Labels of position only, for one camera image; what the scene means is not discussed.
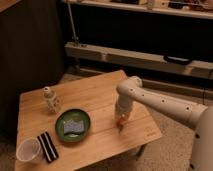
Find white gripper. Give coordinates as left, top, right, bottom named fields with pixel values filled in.
left=115, top=99, right=133, bottom=133

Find orange pepper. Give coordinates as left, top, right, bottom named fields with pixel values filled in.
left=116, top=115, right=128, bottom=126

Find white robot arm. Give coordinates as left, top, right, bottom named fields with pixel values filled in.
left=115, top=76, right=213, bottom=171

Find green round plate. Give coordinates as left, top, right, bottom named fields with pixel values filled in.
left=55, top=109, right=91, bottom=143

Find blue grey sponge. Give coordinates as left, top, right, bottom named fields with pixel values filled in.
left=63, top=120, right=85, bottom=135

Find wooden shelf unit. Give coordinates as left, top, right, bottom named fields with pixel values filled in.
left=60, top=0, right=213, bottom=79

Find clear plastic cup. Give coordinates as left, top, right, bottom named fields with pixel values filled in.
left=16, top=138, right=43, bottom=163

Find metal stand pole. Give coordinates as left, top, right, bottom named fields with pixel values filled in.
left=66, top=0, right=80, bottom=46

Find black handle on shelf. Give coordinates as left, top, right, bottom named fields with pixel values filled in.
left=163, top=56, right=193, bottom=65

